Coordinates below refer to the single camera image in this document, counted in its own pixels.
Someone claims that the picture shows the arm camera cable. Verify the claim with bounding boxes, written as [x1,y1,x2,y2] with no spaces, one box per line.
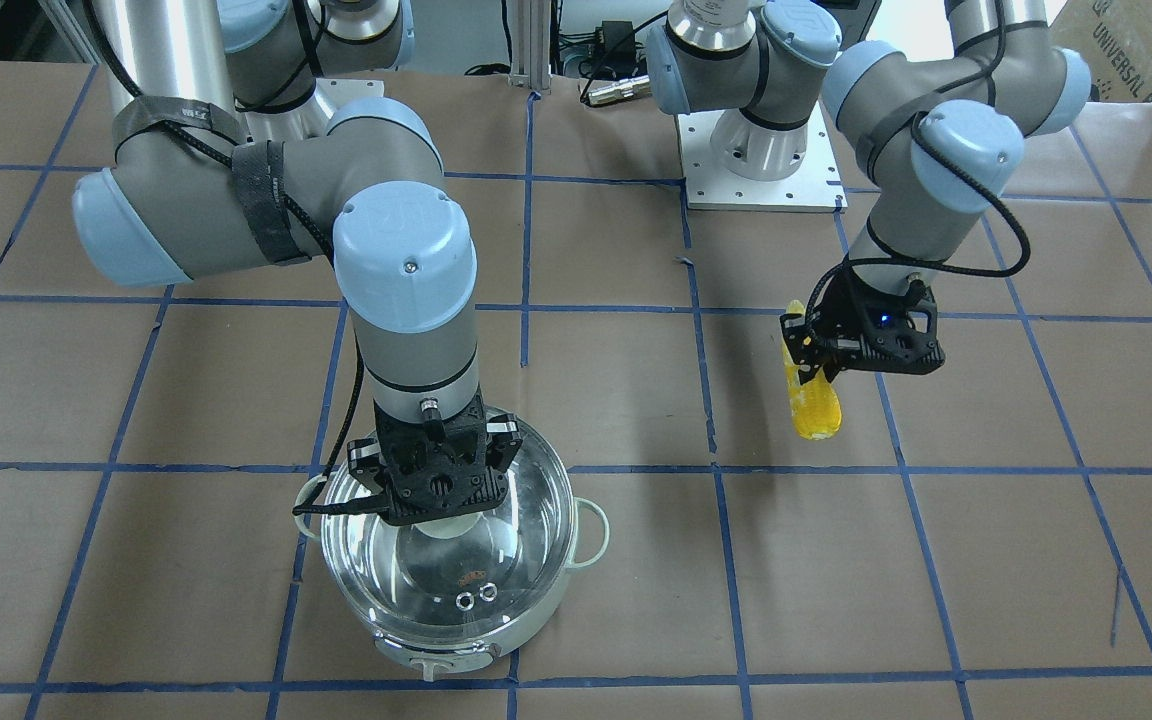
[804,109,1032,346]
[81,0,437,520]

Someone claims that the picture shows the glass pot lid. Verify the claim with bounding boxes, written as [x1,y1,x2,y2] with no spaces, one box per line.
[321,410,577,636]

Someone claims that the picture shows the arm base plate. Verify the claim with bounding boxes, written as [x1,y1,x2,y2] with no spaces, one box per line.
[676,104,847,213]

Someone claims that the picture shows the silver cable connector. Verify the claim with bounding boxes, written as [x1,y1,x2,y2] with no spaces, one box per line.
[581,76,652,108]

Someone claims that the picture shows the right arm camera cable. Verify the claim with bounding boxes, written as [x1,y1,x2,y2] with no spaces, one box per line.
[81,0,437,520]

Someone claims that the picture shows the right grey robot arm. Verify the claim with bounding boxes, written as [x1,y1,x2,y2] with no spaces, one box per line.
[71,1,518,498]

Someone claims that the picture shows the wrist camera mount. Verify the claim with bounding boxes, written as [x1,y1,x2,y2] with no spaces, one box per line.
[814,274,946,376]
[376,470,509,526]

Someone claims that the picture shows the yellow corn cob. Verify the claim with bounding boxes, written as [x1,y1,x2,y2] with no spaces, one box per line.
[781,340,842,439]

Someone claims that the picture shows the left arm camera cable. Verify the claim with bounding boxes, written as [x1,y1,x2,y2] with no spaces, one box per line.
[804,109,1032,346]

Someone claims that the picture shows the black cables behind table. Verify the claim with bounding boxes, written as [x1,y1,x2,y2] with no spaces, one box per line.
[461,0,677,81]

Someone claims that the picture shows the cardboard box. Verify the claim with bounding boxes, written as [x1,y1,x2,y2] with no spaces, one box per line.
[1051,1,1152,103]

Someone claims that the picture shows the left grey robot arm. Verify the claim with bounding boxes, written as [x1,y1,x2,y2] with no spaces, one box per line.
[645,1,1093,382]

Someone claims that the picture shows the black power adapter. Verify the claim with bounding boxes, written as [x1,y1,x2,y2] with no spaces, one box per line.
[594,20,636,65]

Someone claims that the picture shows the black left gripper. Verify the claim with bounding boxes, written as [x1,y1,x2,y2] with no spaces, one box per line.
[780,264,927,386]

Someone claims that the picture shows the aluminium frame post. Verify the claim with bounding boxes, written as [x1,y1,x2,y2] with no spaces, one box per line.
[505,1,558,97]

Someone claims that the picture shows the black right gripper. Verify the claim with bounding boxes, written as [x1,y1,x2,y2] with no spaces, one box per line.
[346,395,522,495]

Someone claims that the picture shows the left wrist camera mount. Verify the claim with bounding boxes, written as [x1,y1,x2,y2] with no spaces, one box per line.
[814,274,946,376]

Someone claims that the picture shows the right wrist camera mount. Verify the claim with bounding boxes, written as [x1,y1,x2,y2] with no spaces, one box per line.
[376,470,509,526]

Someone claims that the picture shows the pale green cooking pot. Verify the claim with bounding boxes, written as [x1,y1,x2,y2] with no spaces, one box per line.
[294,410,611,683]

